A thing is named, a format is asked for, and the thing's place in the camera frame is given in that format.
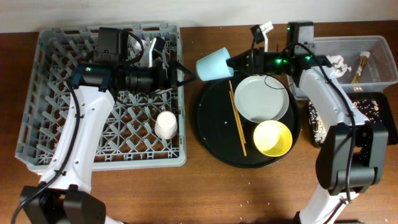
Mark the grey dishwasher rack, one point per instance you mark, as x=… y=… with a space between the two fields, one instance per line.
x=128 y=140

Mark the crumpled white napkin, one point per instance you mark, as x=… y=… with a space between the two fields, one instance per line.
x=338 y=64

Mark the clear plastic waste bin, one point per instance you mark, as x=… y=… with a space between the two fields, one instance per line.
x=380 y=70

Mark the white paper cup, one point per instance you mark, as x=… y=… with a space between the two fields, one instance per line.
x=166 y=125

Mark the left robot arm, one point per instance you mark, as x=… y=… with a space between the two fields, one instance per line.
x=121 y=61

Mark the wooden chopstick right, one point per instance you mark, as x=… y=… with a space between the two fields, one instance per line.
x=231 y=89

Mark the black rectangular tray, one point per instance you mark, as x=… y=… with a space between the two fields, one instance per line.
x=385 y=111

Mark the round black tray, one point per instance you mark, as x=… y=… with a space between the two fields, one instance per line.
x=215 y=127

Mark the wooden chopstick left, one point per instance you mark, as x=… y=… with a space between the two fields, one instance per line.
x=238 y=125

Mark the yellow bowl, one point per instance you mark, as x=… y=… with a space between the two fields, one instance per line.
x=272 y=138

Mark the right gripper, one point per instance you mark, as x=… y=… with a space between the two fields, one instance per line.
x=254 y=67

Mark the gold foil wrapper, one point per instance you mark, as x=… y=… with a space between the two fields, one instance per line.
x=363 y=59

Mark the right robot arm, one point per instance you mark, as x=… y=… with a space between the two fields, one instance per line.
x=353 y=154

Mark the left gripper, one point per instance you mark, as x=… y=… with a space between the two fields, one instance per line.
x=170 y=82

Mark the food scraps pile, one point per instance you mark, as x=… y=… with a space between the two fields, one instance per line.
x=369 y=108

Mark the wooden chopstick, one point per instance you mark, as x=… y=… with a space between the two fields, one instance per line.
x=238 y=125
x=231 y=89

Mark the light blue plastic cup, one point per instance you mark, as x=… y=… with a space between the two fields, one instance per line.
x=214 y=66

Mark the white round plate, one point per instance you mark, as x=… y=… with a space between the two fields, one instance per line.
x=261 y=98

